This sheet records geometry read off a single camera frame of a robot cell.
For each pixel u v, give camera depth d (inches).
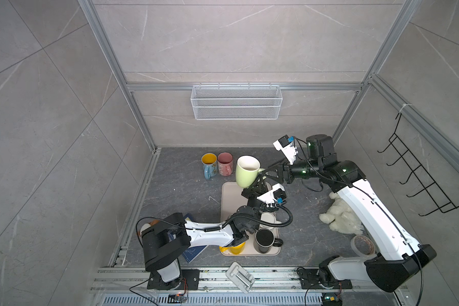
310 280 28.7
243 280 28.1
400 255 15.0
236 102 39.7
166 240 18.5
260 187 25.4
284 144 22.6
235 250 30.4
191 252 31.3
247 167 26.9
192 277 28.9
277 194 23.2
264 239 29.5
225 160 39.1
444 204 22.9
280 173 22.6
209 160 40.0
